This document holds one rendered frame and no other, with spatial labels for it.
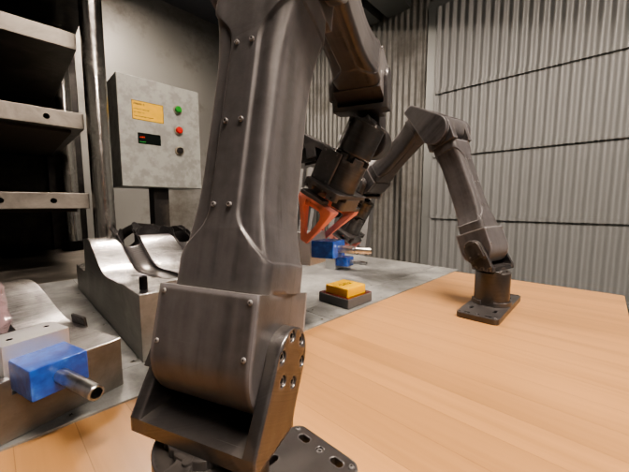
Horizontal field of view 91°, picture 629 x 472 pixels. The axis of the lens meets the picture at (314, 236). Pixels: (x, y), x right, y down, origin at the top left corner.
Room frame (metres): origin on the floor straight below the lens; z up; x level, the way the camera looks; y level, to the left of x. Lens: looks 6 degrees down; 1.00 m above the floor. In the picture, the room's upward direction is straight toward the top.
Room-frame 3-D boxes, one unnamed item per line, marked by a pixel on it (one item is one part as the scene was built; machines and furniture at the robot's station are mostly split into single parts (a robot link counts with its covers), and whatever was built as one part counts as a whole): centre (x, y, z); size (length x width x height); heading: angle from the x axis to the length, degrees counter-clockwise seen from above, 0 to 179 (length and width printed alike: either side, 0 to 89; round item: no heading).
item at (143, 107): (1.29, 0.65, 0.74); 0.30 x 0.22 x 1.47; 135
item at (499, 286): (0.60, -0.35, 0.84); 0.20 x 0.07 x 0.08; 137
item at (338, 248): (0.50, -0.03, 0.93); 0.13 x 0.05 x 0.05; 58
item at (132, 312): (0.65, 0.31, 0.87); 0.50 x 0.26 x 0.14; 45
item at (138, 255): (0.63, 0.30, 0.92); 0.35 x 0.16 x 0.09; 45
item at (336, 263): (0.95, -0.10, 0.83); 0.13 x 0.05 x 0.05; 55
